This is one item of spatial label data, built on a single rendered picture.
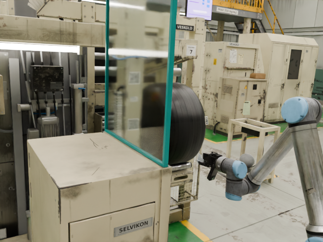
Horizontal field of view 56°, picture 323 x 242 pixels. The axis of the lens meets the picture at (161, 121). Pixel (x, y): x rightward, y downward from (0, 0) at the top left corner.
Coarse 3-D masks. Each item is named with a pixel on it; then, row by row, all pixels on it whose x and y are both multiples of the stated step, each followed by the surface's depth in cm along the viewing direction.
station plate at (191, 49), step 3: (189, 45) 233; (192, 45) 234; (186, 48) 232; (189, 48) 234; (192, 48) 235; (195, 48) 237; (186, 51) 233; (189, 51) 234; (192, 51) 236; (195, 51) 237; (186, 54) 233; (189, 54) 235; (192, 54) 236; (195, 54) 238
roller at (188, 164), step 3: (186, 162) 214; (189, 162) 215; (171, 165) 207; (174, 165) 208; (177, 165) 209; (180, 165) 210; (183, 165) 211; (186, 165) 212; (189, 165) 213; (174, 168) 207; (177, 168) 208; (180, 168) 209; (183, 168) 211; (186, 168) 213
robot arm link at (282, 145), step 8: (320, 104) 139; (320, 112) 138; (288, 128) 152; (280, 136) 156; (288, 136) 152; (280, 144) 155; (288, 144) 153; (272, 152) 159; (280, 152) 156; (264, 160) 163; (272, 160) 160; (280, 160) 160; (256, 168) 167; (264, 168) 163; (272, 168) 162; (248, 176) 171; (256, 176) 167; (264, 176) 166; (248, 184) 169; (256, 184) 169; (248, 192) 170
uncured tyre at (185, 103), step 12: (180, 84) 208; (180, 96) 194; (192, 96) 199; (180, 108) 188; (192, 108) 193; (180, 120) 187; (192, 120) 191; (204, 120) 197; (180, 132) 187; (192, 132) 192; (204, 132) 198; (180, 144) 189; (192, 144) 195; (180, 156) 197; (192, 156) 204
